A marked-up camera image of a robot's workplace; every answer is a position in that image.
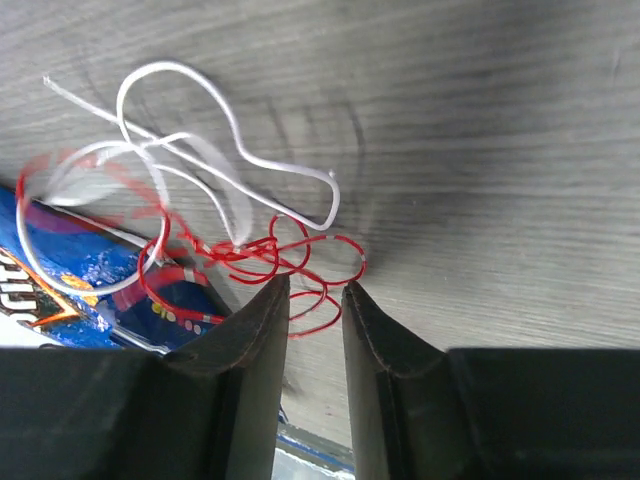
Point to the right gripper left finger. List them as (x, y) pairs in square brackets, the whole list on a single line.
[(208, 410)]

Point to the blue Doritos chip bag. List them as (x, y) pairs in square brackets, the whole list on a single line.
[(88, 295)]

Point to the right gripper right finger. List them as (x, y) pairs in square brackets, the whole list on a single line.
[(418, 412)]

